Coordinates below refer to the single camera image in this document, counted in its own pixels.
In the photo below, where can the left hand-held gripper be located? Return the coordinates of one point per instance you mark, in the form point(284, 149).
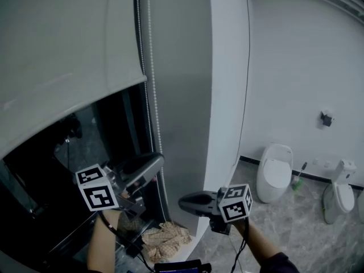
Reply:
point(98, 196)

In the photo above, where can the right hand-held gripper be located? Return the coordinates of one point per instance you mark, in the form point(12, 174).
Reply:
point(234, 206)

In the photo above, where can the grey roller blind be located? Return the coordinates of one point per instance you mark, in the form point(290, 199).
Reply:
point(57, 53)

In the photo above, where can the person's left forearm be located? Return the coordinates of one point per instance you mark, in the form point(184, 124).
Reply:
point(101, 243)

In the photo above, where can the person's right forearm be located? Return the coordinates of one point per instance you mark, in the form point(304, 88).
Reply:
point(258, 240)

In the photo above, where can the person's left hand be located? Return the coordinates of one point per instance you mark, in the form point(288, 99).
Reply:
point(126, 194)

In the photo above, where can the beige patterned cloth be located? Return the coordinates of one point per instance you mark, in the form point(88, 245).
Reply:
point(165, 240)

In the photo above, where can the black skirting board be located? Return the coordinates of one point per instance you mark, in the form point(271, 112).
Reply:
point(250, 159)

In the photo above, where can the black screen device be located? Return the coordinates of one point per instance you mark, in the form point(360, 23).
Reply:
point(176, 267)

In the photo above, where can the green toilet brush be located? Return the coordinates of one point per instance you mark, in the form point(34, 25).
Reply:
point(297, 183)

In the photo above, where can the white toilet near wall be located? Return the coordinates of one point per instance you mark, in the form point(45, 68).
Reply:
point(273, 175)

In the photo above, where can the white wall socket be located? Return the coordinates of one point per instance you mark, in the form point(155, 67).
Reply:
point(328, 163)
point(315, 161)

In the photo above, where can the black wall bracket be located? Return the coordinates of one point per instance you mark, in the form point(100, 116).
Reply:
point(327, 119)

